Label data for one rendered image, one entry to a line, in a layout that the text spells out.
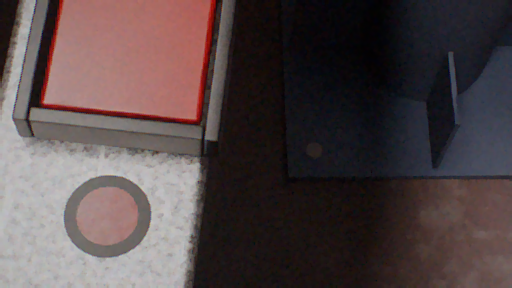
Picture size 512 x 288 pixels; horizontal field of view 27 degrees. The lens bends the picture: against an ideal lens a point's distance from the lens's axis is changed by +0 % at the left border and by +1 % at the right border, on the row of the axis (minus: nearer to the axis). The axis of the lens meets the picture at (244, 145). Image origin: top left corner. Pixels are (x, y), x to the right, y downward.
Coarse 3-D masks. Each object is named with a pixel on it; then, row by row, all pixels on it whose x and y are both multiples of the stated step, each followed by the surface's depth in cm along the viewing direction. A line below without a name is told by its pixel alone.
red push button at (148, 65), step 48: (96, 0) 41; (144, 0) 41; (192, 0) 41; (96, 48) 40; (144, 48) 40; (192, 48) 40; (48, 96) 40; (96, 96) 40; (144, 96) 40; (192, 96) 40
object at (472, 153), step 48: (288, 0) 147; (336, 0) 133; (384, 0) 128; (432, 0) 120; (480, 0) 118; (288, 48) 144; (336, 48) 144; (384, 48) 135; (432, 48) 129; (480, 48) 130; (288, 96) 141; (336, 96) 142; (384, 96) 142; (432, 96) 138; (480, 96) 142; (288, 144) 139; (336, 144) 139; (384, 144) 139; (432, 144) 138; (480, 144) 140
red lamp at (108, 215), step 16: (96, 192) 40; (112, 192) 40; (80, 208) 39; (96, 208) 39; (112, 208) 39; (128, 208) 39; (80, 224) 39; (96, 224) 39; (112, 224) 39; (128, 224) 39; (96, 240) 39; (112, 240) 39
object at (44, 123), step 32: (224, 0) 41; (32, 32) 40; (224, 32) 40; (32, 64) 40; (224, 64) 40; (32, 96) 39; (224, 96) 39; (32, 128) 39; (64, 128) 39; (96, 128) 39; (128, 128) 39; (160, 128) 39; (192, 128) 39
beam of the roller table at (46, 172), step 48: (0, 96) 41; (0, 144) 40; (48, 144) 40; (96, 144) 40; (0, 192) 40; (48, 192) 40; (192, 192) 40; (0, 240) 39; (48, 240) 39; (144, 240) 39; (192, 240) 39
